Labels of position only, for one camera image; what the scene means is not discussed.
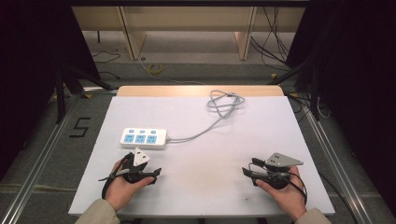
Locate black stand legs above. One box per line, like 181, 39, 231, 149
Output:
54, 63, 115, 125

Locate thin black floor cable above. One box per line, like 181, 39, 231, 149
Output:
92, 49, 122, 80

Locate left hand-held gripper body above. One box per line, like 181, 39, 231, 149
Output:
121, 147, 151, 185

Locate white floor cable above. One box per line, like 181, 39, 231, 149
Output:
137, 57, 206, 86

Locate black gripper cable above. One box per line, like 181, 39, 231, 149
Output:
101, 152, 134, 201
247, 161, 309, 204

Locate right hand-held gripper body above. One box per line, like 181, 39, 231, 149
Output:
254, 151, 304, 190

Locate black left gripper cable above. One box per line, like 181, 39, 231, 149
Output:
101, 152, 134, 201

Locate bundle of black cables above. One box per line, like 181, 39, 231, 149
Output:
249, 6, 293, 72

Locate thick black floor cable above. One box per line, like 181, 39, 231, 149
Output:
317, 170, 361, 224

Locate black and white floor cables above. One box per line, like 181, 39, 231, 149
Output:
287, 91, 332, 123

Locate light wooden desk frame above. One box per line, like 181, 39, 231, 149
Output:
71, 5, 306, 62

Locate yellow tape roll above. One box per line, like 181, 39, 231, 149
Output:
147, 63, 164, 76

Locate white board table cover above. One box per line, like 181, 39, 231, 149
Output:
67, 95, 336, 218

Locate aluminium floor rail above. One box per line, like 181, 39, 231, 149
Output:
300, 99, 375, 224
0, 94, 82, 224

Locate black curtain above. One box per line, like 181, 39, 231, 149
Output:
0, 0, 101, 183
285, 0, 396, 216

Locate person's left hand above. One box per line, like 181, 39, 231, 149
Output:
105, 159, 156, 213

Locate grey power strip cable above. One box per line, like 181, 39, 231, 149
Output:
165, 90, 247, 145

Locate person's right hand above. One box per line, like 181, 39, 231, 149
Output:
255, 165, 308, 222

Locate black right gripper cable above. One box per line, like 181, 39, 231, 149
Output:
247, 161, 309, 204

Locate white power strip blue sockets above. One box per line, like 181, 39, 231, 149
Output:
120, 127, 169, 150

